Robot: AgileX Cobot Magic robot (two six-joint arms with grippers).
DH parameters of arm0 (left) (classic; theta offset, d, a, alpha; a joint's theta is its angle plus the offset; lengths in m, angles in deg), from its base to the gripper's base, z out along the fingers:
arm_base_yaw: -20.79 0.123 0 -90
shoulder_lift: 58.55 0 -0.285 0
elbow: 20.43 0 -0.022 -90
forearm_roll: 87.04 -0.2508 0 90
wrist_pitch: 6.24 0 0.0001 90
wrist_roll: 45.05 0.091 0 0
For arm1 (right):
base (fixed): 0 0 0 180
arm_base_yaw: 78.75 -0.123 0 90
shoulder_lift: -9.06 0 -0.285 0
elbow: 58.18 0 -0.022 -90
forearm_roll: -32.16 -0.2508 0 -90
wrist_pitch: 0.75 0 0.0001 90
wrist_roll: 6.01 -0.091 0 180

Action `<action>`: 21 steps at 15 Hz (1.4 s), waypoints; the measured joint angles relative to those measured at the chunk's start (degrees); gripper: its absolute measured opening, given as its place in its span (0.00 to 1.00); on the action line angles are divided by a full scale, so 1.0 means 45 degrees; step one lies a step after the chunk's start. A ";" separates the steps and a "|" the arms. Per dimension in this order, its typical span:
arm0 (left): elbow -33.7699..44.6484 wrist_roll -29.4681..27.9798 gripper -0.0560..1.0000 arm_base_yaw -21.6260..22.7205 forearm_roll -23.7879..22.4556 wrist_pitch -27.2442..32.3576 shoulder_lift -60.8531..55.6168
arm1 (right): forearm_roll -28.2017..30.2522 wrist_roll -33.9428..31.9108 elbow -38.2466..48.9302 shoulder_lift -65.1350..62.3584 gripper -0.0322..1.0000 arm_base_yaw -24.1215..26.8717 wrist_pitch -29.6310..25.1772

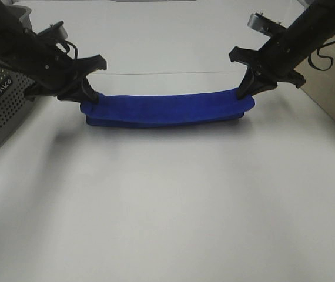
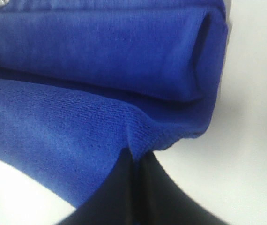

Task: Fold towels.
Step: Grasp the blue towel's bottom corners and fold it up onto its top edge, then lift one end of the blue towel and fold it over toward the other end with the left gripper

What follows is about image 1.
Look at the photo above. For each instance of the grey perforated plastic basket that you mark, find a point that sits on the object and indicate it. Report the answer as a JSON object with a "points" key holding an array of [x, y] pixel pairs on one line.
{"points": [[0, 100]]}

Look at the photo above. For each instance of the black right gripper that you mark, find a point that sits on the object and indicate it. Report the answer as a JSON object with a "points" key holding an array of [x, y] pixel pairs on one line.
{"points": [[274, 62]]}

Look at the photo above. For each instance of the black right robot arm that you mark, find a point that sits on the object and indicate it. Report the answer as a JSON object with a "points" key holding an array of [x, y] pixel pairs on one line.
{"points": [[310, 31]]}

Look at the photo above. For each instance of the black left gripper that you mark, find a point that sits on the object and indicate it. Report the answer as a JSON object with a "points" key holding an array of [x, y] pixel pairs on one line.
{"points": [[66, 77]]}

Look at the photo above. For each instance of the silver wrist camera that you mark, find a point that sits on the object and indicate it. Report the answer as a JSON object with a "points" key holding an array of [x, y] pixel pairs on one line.
{"points": [[54, 31], [258, 22]]}

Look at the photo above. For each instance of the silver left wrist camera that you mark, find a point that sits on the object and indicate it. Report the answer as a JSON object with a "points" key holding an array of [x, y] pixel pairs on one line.
{"points": [[54, 31]]}

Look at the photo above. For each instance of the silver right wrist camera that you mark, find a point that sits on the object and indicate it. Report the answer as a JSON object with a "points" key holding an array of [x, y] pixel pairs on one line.
{"points": [[258, 22]]}

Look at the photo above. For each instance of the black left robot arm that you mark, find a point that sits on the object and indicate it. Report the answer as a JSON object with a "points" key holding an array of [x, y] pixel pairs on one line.
{"points": [[48, 58]]}

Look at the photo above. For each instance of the blue microfibre towel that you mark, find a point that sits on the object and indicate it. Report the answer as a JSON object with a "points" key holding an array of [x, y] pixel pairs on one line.
{"points": [[139, 112]]}

